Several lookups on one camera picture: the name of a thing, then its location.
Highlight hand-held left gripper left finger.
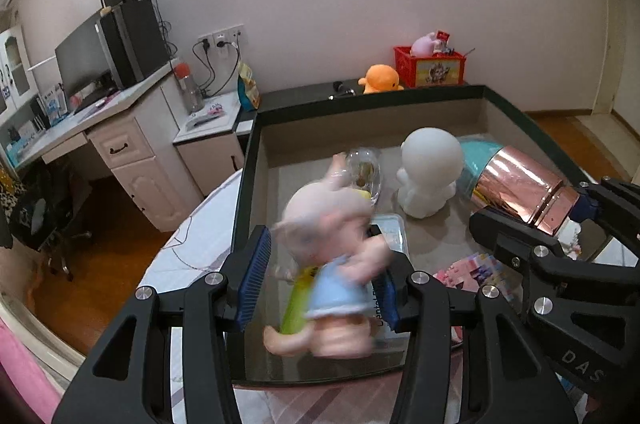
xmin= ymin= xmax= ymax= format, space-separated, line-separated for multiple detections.
xmin=51 ymin=224 xmax=273 ymax=424

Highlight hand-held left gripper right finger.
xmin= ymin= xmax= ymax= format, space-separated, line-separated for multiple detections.
xmin=367 ymin=224 xmax=576 ymax=424

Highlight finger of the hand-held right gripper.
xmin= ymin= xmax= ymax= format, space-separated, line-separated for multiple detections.
xmin=469 ymin=208 xmax=640 ymax=321
xmin=570 ymin=177 xmax=640 ymax=250

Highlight rose gold cylinder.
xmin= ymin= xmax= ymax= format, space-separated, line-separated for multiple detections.
xmin=470 ymin=144 xmax=581 ymax=235

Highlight yellow highlighter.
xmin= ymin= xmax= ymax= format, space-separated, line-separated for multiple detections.
xmin=279 ymin=267 xmax=321 ymax=336

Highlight pink white pixel block figure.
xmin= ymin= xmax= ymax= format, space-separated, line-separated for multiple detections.
xmin=557 ymin=221 xmax=584 ymax=261

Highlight pink pig doll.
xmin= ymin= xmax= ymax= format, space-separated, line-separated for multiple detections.
xmin=263 ymin=177 xmax=396 ymax=360

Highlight white figurine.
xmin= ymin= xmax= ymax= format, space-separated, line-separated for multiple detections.
xmin=396 ymin=127 xmax=465 ymax=219

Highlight glass perfume bottle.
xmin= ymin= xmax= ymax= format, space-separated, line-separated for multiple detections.
xmin=345 ymin=147 xmax=383 ymax=205

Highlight pink storage box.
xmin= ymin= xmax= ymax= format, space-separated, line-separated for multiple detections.
xmin=231 ymin=84 xmax=640 ymax=390

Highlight clear plastic case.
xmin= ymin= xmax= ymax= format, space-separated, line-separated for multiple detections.
xmin=372 ymin=211 xmax=408 ymax=265

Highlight low black white cabinet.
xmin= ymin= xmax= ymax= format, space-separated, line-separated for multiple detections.
xmin=173 ymin=79 xmax=471 ymax=200

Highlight white door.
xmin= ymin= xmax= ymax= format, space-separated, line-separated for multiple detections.
xmin=597 ymin=0 xmax=633 ymax=117

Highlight white desk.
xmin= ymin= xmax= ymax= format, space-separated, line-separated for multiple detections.
xmin=0 ymin=62 xmax=206 ymax=232

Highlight red plastic crate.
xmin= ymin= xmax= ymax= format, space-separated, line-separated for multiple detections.
xmin=393 ymin=46 xmax=469 ymax=89

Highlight yellow snack bag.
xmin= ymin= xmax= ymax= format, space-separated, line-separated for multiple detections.
xmin=236 ymin=62 xmax=262 ymax=111

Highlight clear bottle with red cap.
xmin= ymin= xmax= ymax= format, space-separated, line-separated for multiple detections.
xmin=174 ymin=62 xmax=205 ymax=114

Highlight orange octopus plush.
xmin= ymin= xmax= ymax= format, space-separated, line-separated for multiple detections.
xmin=358 ymin=63 xmax=405 ymax=94

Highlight black office chair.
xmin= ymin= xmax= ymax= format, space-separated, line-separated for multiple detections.
xmin=0 ymin=164 xmax=93 ymax=280

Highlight pink plush toy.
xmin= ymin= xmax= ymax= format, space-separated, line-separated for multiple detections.
xmin=411 ymin=32 xmax=441 ymax=56

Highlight black keyboard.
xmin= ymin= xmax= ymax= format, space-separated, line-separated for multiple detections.
xmin=70 ymin=87 xmax=118 ymax=111

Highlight pink blanket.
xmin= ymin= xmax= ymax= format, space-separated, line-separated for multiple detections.
xmin=0 ymin=319 xmax=61 ymax=424

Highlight blue white box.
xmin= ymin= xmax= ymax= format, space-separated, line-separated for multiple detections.
xmin=42 ymin=87 xmax=68 ymax=125

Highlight black computer tower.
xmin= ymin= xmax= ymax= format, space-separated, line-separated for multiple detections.
xmin=97 ymin=0 xmax=171 ymax=89

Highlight black computer monitor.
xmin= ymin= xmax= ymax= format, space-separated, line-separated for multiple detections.
xmin=54 ymin=12 xmax=113 ymax=98

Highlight white hutch cabinet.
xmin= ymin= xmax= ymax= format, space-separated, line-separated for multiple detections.
xmin=0 ymin=24 xmax=38 ymax=125

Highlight black power cable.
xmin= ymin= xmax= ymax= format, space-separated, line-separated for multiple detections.
xmin=192 ymin=42 xmax=241 ymax=98

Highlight white wall socket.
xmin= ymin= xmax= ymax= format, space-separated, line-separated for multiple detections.
xmin=196 ymin=24 xmax=246 ymax=50

